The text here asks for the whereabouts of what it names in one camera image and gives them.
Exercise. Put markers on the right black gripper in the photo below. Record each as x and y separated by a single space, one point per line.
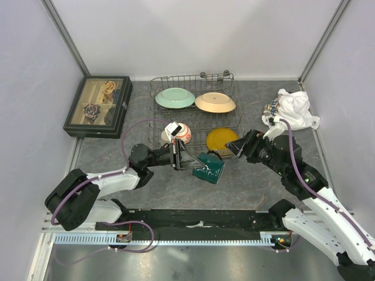
248 146

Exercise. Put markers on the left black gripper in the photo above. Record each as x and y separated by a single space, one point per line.
176 147

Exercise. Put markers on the yellow patterned plate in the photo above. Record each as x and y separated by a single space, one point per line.
217 138

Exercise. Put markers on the red patterned small bowl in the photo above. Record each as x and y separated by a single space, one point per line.
184 134

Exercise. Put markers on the dark green mug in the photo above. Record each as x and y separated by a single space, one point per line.
213 167

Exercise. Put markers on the beige paper cup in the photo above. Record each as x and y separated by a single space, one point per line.
166 138

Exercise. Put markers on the beige bird plate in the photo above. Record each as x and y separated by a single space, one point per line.
215 102

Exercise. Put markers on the mint green plate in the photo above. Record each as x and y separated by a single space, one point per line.
175 98

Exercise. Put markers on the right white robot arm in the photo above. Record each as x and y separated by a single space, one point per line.
341 239

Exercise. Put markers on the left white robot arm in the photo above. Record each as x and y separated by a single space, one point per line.
78 196

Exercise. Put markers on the crumpled white printed cloth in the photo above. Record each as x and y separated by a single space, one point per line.
292 107

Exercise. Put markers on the black glass-lid jewelry box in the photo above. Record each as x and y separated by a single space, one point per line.
99 107

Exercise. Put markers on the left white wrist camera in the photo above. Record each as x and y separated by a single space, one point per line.
173 128

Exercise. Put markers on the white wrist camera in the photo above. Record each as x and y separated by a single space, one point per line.
276 127
173 128

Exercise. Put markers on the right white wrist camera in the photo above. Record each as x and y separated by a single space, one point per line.
276 127

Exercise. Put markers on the grey wire dish rack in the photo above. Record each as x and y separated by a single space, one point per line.
200 122

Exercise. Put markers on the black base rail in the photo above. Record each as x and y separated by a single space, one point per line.
246 220

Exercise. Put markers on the grey slotted cable duct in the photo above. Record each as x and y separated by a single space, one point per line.
184 237

